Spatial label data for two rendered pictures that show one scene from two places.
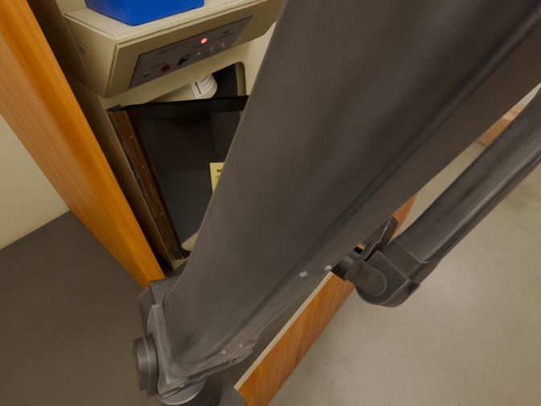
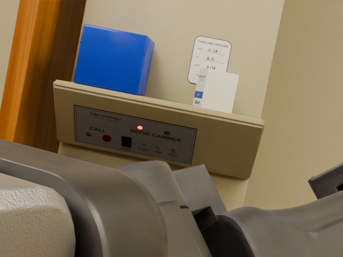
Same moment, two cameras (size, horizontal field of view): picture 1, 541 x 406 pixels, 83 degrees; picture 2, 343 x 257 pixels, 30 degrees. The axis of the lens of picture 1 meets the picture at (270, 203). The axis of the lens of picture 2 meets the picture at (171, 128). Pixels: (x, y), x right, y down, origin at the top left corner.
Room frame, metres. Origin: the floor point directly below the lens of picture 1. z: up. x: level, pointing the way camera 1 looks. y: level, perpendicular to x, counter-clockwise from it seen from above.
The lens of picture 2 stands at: (-0.11, -0.71, 1.52)
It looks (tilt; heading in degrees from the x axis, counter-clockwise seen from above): 3 degrees down; 52
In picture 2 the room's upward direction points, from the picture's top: 11 degrees clockwise
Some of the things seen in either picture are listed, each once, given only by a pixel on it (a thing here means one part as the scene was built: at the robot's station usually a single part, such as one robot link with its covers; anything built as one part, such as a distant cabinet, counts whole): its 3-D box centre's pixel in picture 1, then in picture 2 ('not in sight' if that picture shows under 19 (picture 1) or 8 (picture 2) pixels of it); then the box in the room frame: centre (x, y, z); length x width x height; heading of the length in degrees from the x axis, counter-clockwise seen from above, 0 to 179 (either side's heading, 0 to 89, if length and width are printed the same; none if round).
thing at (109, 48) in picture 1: (206, 34); (155, 131); (0.48, 0.09, 1.46); 0.32 x 0.11 x 0.10; 139
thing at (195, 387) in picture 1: (183, 370); not in sight; (0.09, 0.09, 1.27); 0.07 x 0.06 x 0.07; 26
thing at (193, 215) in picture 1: (231, 192); not in sight; (0.43, 0.08, 1.19); 0.30 x 0.01 x 0.40; 100
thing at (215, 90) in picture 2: not in sight; (215, 90); (0.54, 0.04, 1.54); 0.05 x 0.05 x 0.06; 65
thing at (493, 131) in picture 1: (512, 127); not in sight; (2.24, -2.06, 0.14); 0.41 x 0.33 x 0.29; 55
